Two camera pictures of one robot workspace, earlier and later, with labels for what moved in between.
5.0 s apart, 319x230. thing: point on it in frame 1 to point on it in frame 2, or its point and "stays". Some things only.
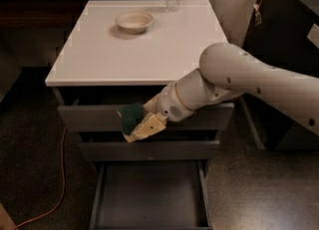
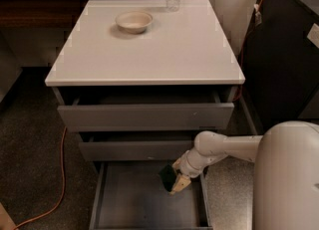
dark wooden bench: (62, 9) stays
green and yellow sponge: (130, 116) to (168, 177)
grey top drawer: (97, 111) stays
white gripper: (168, 103) to (188, 168)
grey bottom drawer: (153, 195) stays
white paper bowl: (134, 22) stays
